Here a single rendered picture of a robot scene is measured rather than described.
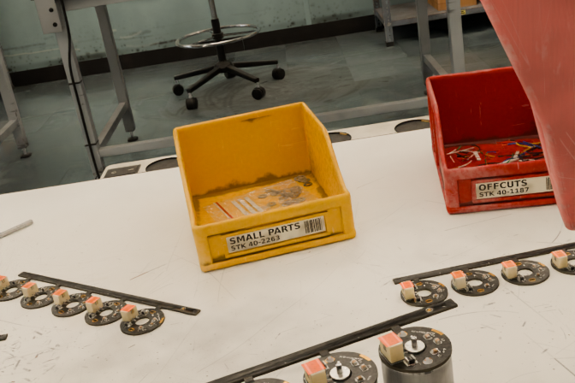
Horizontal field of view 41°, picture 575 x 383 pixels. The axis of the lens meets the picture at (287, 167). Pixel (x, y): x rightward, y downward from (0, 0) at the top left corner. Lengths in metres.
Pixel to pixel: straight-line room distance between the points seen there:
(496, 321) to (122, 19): 4.38
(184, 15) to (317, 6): 0.79
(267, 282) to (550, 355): 0.17
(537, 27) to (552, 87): 0.02
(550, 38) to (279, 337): 0.27
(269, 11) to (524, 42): 4.46
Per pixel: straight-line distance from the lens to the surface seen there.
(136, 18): 4.68
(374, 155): 0.61
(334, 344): 0.28
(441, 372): 0.27
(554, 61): 0.17
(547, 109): 0.18
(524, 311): 0.40
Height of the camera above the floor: 0.97
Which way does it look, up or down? 21 degrees down
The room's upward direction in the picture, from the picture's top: 9 degrees counter-clockwise
